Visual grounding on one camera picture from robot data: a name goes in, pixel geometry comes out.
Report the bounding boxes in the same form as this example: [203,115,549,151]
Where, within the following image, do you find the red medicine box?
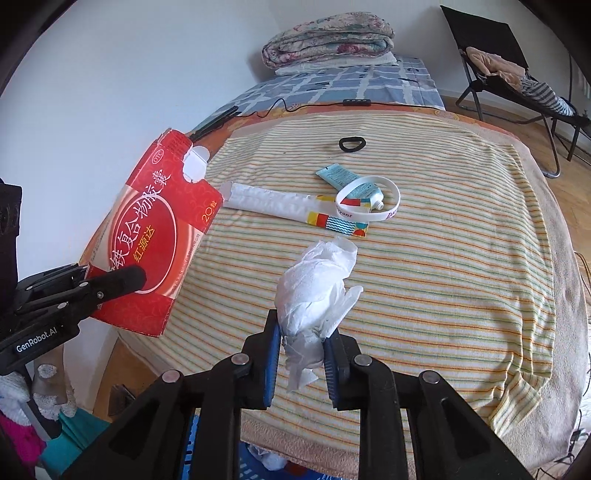
[81,129,223,337]

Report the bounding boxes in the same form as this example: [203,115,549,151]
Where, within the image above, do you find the white tissue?
[274,236,363,393]

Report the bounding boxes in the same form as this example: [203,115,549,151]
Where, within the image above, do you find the white wristband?
[335,176,402,223]

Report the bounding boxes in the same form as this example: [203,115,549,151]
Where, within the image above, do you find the light blue cream tube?
[314,164,387,213]

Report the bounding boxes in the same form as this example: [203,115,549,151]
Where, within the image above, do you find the blue plastic trash basket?
[180,414,332,480]

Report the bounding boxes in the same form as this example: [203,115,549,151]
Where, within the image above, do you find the gloved left hand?
[1,363,77,426]

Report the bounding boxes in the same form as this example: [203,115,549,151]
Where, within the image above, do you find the striped yellow towel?
[127,112,556,435]

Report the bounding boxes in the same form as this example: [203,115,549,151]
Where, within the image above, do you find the black folding chair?
[441,6,590,179]

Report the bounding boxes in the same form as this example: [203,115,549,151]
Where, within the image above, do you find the blue checked bedsheet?
[199,55,445,128]

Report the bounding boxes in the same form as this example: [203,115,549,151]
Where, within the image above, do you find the folded floral quilt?
[262,12,394,70]

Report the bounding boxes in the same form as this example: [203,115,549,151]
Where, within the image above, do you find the white pillow under quilt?
[274,52,398,76]

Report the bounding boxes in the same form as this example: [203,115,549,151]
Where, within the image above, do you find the clothes on chair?
[465,47,576,117]

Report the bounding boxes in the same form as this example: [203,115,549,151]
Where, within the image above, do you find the black cable with remote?
[188,96,445,142]

